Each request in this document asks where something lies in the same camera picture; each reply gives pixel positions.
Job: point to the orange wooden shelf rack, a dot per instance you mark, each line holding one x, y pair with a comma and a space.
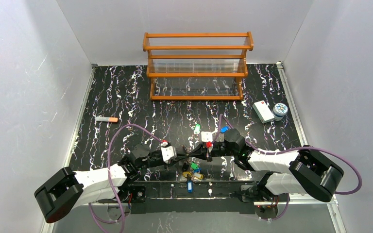
197, 66

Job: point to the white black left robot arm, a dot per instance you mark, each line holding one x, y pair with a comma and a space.
68, 189

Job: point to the yellow key tag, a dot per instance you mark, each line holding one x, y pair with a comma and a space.
197, 177

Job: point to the blue white round tin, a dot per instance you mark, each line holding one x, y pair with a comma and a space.
279, 111

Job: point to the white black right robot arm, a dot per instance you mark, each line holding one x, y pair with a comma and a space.
302, 171

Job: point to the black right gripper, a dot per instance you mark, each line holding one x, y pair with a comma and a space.
201, 152

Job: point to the blue key tag with key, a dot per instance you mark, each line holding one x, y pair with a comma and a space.
224, 129

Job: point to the white rectangular box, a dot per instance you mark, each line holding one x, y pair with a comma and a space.
263, 112

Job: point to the green key tag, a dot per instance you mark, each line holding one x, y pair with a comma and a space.
194, 166
197, 129

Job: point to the cluster of tagged keys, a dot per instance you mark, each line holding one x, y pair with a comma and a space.
187, 171

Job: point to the orange grey marker pen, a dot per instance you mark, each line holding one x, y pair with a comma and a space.
107, 119

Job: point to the blue key tag front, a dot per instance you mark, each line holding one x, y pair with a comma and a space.
190, 186

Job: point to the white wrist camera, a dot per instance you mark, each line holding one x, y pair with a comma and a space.
206, 136
168, 153

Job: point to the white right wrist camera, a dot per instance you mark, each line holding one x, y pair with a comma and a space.
206, 136

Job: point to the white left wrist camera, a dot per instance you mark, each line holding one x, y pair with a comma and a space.
168, 153

